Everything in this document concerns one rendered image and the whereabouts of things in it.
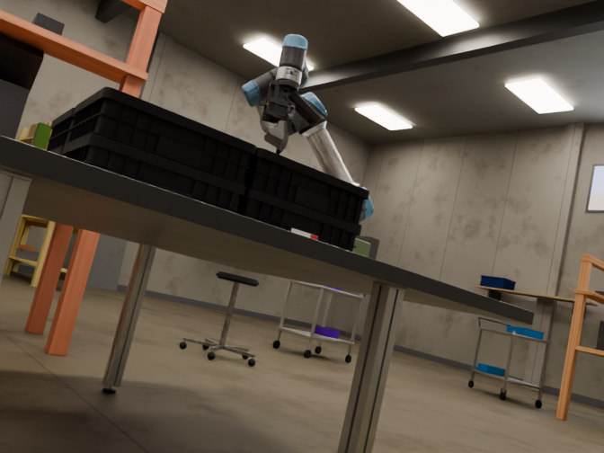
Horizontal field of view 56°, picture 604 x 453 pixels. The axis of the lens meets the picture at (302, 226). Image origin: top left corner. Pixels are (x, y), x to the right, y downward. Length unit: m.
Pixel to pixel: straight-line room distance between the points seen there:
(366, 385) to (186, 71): 10.75
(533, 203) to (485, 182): 1.21
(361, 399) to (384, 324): 0.19
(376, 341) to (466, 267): 10.72
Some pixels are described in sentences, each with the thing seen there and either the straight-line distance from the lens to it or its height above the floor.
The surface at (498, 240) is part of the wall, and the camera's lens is 11.89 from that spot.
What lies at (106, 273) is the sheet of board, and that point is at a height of 0.27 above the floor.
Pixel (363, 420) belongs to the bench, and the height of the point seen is 0.33.
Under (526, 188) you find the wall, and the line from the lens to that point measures 11.93.
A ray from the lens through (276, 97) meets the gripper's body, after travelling 1.70.
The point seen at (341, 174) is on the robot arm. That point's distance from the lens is 2.19.
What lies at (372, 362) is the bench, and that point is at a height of 0.46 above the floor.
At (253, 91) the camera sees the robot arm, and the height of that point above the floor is 1.17.
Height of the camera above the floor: 0.57
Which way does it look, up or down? 7 degrees up
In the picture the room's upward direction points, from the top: 13 degrees clockwise
